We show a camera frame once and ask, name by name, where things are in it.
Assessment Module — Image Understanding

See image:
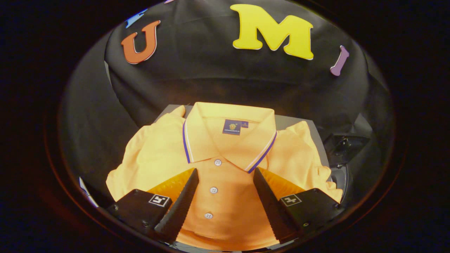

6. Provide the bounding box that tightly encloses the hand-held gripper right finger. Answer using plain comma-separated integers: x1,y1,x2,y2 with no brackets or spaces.
253,167,345,245

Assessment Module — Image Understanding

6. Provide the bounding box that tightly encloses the yellow-orange polo shirt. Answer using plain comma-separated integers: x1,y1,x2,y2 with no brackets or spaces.
105,102,343,251

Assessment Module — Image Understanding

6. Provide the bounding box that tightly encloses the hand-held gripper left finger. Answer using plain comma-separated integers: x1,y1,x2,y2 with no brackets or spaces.
107,168,199,244

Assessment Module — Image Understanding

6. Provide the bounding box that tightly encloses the beige cabinet with dark top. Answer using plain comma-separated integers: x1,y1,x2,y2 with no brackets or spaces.
155,104,331,169

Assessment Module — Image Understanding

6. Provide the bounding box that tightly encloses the dark washing machine lid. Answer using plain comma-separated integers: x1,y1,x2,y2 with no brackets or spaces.
323,134,369,166

